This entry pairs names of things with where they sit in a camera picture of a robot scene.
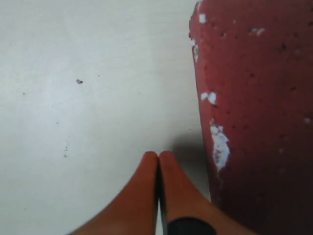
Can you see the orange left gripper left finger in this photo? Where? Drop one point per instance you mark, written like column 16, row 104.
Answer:
column 134, row 210

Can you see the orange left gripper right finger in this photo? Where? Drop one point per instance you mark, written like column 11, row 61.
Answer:
column 186, row 210

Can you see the red brick large front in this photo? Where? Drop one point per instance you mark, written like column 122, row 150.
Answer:
column 253, row 63

